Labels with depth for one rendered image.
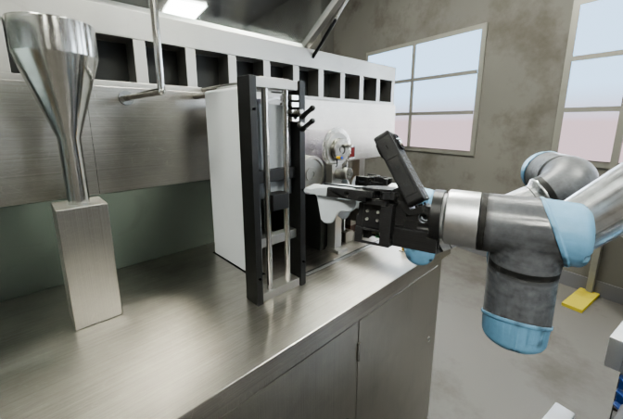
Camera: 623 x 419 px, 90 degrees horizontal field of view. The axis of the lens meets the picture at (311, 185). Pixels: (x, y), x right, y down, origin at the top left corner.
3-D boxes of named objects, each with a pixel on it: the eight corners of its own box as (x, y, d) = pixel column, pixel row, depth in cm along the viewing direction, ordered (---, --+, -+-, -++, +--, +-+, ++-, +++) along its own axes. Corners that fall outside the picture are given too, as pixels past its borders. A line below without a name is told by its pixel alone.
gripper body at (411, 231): (349, 240, 46) (435, 258, 40) (353, 183, 45) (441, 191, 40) (366, 232, 53) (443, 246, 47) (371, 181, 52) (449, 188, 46)
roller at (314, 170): (298, 196, 98) (298, 158, 96) (253, 184, 116) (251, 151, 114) (324, 189, 106) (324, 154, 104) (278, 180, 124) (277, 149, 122)
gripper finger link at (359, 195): (323, 196, 46) (384, 204, 43) (324, 186, 46) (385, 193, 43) (333, 195, 50) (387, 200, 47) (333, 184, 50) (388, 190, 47)
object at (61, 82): (62, 343, 64) (8, 44, 52) (55, 313, 74) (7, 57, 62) (137, 314, 73) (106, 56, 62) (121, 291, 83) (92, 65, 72)
